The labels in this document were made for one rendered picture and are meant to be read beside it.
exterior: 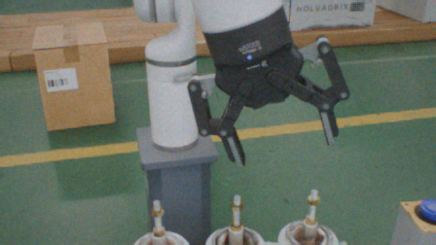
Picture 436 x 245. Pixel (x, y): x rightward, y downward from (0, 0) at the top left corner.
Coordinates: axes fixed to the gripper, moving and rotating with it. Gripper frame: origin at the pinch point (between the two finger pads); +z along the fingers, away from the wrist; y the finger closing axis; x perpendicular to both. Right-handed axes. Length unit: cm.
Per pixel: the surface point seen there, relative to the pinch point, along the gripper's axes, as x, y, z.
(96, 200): 55, -59, 34
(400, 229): 16.4, 11.6, 29.1
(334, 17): 209, 25, 50
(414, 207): 16.9, 14.2, 25.8
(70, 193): 57, -67, 31
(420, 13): 231, 75, 69
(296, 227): 18.0, -4.0, 25.8
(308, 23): 204, 10, 48
